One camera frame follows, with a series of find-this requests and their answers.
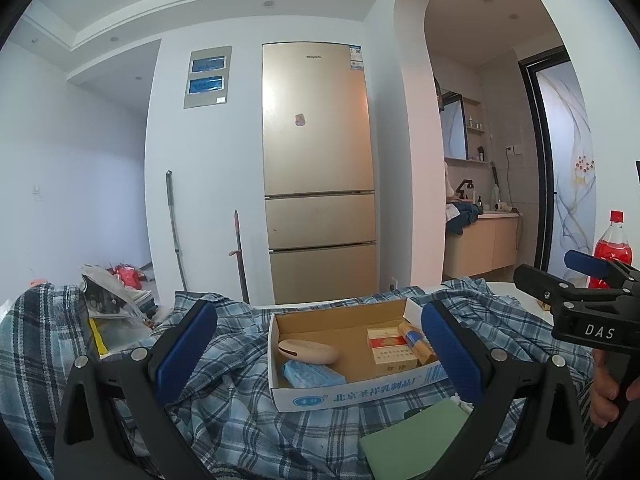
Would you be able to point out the flower print glass door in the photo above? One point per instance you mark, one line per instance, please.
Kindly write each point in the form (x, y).
(570, 170)

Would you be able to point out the bathroom mirror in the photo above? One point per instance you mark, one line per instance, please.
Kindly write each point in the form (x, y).
(455, 127)

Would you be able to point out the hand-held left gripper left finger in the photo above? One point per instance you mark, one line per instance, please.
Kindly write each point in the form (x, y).
(186, 355)

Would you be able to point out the person's right hand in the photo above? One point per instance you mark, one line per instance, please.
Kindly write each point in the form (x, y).
(605, 395)

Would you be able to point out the red iced tea bottle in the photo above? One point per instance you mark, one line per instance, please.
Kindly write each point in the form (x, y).
(612, 242)

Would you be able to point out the grey plastic bag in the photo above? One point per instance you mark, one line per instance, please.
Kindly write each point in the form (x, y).
(112, 302)

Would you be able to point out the grey wall panel box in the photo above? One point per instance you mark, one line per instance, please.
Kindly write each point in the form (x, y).
(207, 101)

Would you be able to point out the blue plaid cloth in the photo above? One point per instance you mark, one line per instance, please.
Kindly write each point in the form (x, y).
(240, 410)

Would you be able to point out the wall socket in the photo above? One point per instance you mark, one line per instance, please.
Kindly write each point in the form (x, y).
(512, 149)

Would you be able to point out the wooden vanity cabinet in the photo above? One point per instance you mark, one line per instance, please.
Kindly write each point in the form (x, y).
(487, 247)

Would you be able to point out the black door frame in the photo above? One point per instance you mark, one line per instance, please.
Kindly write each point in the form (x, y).
(527, 160)

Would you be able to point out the black faucet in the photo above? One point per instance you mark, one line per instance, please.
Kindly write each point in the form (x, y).
(465, 189)

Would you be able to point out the cardboard box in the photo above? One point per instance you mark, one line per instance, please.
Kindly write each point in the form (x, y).
(310, 400)

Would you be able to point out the white hair dryer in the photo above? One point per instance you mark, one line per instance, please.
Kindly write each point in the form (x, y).
(501, 206)

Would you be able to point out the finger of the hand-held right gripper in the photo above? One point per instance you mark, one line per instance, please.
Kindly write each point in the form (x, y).
(585, 262)
(540, 285)

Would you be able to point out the wall shelf niche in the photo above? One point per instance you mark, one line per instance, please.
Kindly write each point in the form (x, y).
(476, 132)

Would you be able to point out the dark red broom stick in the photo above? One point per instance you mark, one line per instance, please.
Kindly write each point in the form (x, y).
(241, 265)

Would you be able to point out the pink fridge magnet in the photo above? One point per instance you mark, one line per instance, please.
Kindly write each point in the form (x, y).
(300, 120)

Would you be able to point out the red cigarette pack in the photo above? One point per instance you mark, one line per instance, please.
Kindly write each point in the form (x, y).
(392, 355)

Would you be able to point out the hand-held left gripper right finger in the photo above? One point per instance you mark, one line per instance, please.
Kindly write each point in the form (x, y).
(447, 355)

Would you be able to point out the blue white fridge label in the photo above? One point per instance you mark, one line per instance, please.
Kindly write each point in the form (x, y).
(356, 56)

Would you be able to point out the blue face mask pack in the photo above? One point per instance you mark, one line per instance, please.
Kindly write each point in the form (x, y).
(310, 375)

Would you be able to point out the dark blue clothes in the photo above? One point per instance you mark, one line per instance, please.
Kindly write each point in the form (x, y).
(465, 215)

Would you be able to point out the beige oval hand warmer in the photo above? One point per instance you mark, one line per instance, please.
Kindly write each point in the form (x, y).
(310, 353)

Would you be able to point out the red plastic bags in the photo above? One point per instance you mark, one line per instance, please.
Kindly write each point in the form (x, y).
(126, 276)

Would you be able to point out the gold blue cigarette pack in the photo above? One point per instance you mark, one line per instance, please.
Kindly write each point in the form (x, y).
(424, 349)

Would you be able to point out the gold refrigerator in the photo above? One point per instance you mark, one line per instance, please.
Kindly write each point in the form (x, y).
(320, 160)

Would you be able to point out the green flat packet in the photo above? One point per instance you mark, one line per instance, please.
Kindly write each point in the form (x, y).
(410, 441)

